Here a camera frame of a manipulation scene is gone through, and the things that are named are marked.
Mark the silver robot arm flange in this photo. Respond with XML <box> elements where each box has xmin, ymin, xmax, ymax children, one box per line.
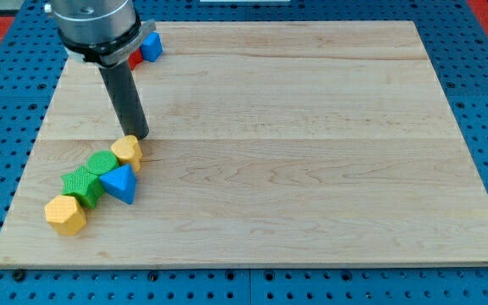
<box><xmin>44</xmin><ymin>0</ymin><xmax>156</xmax><ymax>68</ymax></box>

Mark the red circle block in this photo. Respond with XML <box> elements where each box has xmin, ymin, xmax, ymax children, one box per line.
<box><xmin>128</xmin><ymin>48</ymin><xmax>143</xmax><ymax>70</ymax></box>

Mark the wooden board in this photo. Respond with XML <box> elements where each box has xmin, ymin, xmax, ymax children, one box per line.
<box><xmin>0</xmin><ymin>21</ymin><xmax>488</xmax><ymax>269</ymax></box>

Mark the yellow heart block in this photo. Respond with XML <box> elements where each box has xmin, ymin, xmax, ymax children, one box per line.
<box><xmin>110</xmin><ymin>135</ymin><xmax>143</xmax><ymax>173</ymax></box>

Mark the blue triangle block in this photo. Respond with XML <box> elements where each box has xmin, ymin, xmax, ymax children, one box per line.
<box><xmin>99</xmin><ymin>164</ymin><xmax>137</xmax><ymax>205</ymax></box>

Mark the blue cube block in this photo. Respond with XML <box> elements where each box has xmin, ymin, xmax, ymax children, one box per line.
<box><xmin>140</xmin><ymin>31</ymin><xmax>163</xmax><ymax>62</ymax></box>

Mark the green cylinder block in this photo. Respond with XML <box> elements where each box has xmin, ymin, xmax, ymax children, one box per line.
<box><xmin>86</xmin><ymin>150</ymin><xmax>119</xmax><ymax>175</ymax></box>

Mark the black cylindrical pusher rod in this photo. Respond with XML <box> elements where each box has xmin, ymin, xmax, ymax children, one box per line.
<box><xmin>99</xmin><ymin>61</ymin><xmax>149</xmax><ymax>140</ymax></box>

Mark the green star block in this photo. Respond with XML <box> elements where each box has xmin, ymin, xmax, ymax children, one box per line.
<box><xmin>61</xmin><ymin>165</ymin><xmax>105</xmax><ymax>209</ymax></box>

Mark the yellow hexagon block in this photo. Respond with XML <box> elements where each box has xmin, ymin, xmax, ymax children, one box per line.
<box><xmin>44</xmin><ymin>195</ymin><xmax>87</xmax><ymax>236</ymax></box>

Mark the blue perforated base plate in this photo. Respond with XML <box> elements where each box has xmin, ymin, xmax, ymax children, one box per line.
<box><xmin>0</xmin><ymin>0</ymin><xmax>488</xmax><ymax>304</ymax></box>

